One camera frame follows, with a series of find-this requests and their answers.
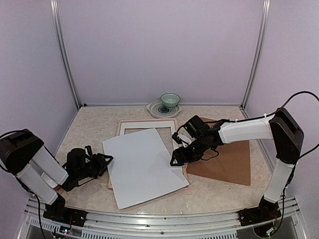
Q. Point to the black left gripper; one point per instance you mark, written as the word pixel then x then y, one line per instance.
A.
pixel 100 163

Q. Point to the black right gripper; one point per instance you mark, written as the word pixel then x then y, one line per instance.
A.
pixel 177 152

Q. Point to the red and dark photo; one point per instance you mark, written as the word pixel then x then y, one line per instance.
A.
pixel 140 170

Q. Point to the wooden picture frame red edge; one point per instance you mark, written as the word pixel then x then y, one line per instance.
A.
pixel 165 128

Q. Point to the white photo mat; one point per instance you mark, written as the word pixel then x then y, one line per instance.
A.
pixel 170 124

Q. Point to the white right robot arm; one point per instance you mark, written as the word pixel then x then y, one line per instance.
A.
pixel 280 127

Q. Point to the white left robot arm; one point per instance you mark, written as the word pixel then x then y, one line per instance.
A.
pixel 25 156

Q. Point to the brown backing board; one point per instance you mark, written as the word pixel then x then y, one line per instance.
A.
pixel 231 165

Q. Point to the white plate green rings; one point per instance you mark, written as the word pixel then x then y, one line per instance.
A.
pixel 159 112

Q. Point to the green ceramic bowl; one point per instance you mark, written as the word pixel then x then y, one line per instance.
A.
pixel 170 100

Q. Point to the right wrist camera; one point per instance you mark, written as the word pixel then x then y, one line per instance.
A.
pixel 181 139

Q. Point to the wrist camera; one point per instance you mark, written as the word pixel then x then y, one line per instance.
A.
pixel 89 151
pixel 181 139

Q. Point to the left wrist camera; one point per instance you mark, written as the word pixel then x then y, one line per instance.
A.
pixel 89 151

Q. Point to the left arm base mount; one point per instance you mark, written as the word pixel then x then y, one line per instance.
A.
pixel 66 215

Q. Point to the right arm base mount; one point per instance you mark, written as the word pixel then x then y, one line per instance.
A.
pixel 265 211

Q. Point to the left aluminium corner post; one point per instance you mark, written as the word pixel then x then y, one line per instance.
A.
pixel 63 52

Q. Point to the aluminium corner post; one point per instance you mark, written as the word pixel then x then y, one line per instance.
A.
pixel 63 52
pixel 258 53

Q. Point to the right aluminium corner post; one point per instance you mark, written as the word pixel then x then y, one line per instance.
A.
pixel 258 53

